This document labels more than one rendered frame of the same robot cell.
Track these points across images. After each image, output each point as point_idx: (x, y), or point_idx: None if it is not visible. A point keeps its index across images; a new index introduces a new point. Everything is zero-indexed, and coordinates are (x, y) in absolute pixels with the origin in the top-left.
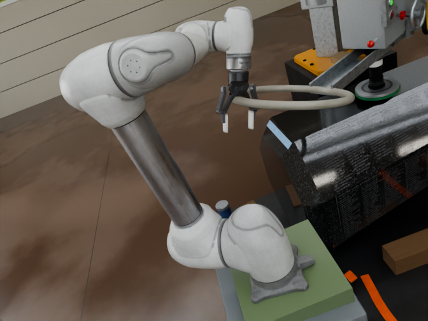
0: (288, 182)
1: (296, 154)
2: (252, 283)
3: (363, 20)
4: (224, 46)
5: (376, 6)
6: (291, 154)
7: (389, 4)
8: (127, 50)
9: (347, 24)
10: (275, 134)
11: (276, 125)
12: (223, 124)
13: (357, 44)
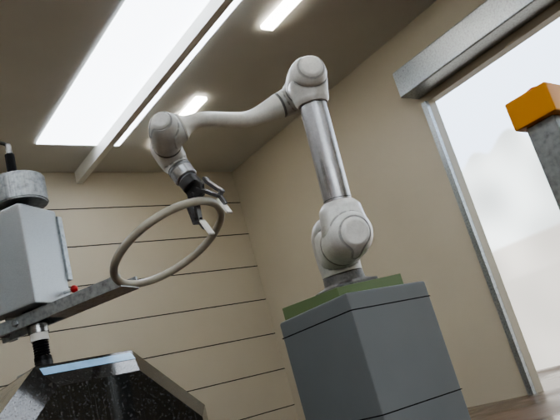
0: (157, 412)
1: (145, 362)
2: (363, 277)
3: (52, 271)
4: (184, 152)
5: (60, 258)
6: (142, 363)
7: None
8: None
9: (38, 272)
10: (84, 367)
11: (66, 362)
12: (224, 206)
13: (49, 297)
